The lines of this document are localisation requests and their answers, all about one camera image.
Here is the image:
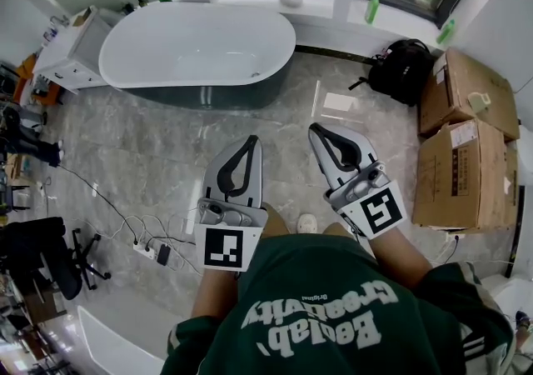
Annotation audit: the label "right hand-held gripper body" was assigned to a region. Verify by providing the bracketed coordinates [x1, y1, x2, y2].
[323, 162, 409, 240]

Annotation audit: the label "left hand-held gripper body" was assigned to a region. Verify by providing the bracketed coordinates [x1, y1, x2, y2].
[193, 197, 270, 273]

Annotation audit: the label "person's left forearm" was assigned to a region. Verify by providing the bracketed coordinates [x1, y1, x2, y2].
[190, 267, 243, 327]

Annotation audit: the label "person's right forearm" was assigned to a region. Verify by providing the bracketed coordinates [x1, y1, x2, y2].
[367, 226, 435, 293]

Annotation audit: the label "white oval bathtub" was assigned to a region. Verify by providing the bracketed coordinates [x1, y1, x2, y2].
[97, 2, 297, 111]

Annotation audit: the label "person's khaki shorts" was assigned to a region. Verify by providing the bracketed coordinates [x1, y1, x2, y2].
[262, 202, 360, 242]

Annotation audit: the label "person's white shoe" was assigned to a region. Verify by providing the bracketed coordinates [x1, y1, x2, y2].
[296, 213, 320, 235]

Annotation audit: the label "white power strip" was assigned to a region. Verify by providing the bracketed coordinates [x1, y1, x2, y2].
[132, 239, 155, 259]

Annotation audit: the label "black backpack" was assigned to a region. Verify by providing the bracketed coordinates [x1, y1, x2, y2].
[348, 38, 436, 108]

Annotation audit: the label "cardboard box with printed label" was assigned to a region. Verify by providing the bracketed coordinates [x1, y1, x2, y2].
[411, 117, 521, 232]

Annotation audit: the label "cardboard box with white gadget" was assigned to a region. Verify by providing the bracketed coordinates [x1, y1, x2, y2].
[417, 47, 522, 143]

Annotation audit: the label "person's green sweatshirt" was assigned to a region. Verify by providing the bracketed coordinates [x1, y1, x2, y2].
[160, 233, 517, 375]

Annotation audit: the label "white ceramic fixture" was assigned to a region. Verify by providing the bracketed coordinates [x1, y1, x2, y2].
[76, 305, 168, 375]

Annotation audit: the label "black office chair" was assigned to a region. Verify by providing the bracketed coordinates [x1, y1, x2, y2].
[0, 216, 113, 302]

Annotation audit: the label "white drawer cabinet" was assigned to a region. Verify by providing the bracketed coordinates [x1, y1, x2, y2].
[32, 5, 114, 94]

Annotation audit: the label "black floor cable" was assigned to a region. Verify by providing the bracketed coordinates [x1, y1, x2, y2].
[57, 162, 141, 243]

